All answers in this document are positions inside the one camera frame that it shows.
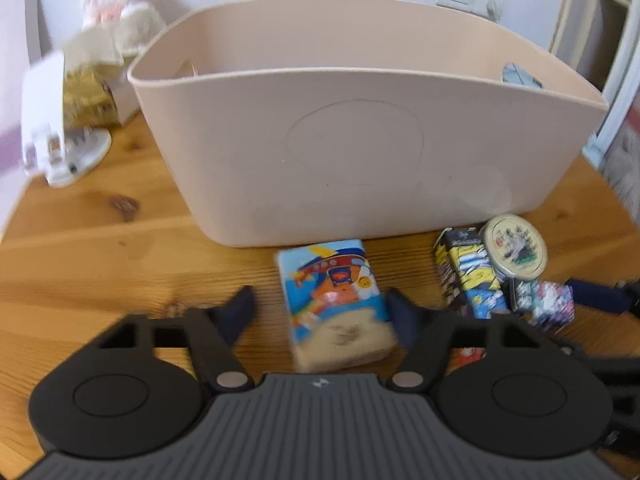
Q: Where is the small hello kitty box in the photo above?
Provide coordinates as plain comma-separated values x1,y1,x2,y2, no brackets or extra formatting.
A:
506,278,575,332

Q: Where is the cartoon bear tissue pack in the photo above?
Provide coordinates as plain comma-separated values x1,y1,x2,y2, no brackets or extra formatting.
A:
277,240,396,373

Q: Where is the long cartoon snoopy box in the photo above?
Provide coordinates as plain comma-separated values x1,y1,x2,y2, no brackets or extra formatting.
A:
433,228,508,320

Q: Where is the round green tin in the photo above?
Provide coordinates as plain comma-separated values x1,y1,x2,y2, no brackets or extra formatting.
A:
480,214,548,283

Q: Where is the grey plush blanket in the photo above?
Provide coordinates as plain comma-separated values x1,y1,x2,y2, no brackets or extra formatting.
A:
602,128,639,221

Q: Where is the beige plastic storage bin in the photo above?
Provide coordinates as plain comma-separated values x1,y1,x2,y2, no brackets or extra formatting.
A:
128,0,608,247

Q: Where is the white phone stand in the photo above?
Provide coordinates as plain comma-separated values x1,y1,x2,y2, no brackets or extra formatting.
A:
21,51,112,188

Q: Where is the gold tissue box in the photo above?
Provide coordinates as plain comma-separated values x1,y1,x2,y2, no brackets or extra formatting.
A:
62,26,140,129

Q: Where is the white plush lamb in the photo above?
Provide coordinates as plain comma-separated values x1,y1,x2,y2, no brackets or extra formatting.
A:
80,0,166,56

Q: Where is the pink headboard panel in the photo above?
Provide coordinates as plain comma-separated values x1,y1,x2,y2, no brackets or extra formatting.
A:
0,0,41,235

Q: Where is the white wooden shelf frame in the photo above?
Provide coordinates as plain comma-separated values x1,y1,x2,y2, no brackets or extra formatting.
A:
550,0,639,169

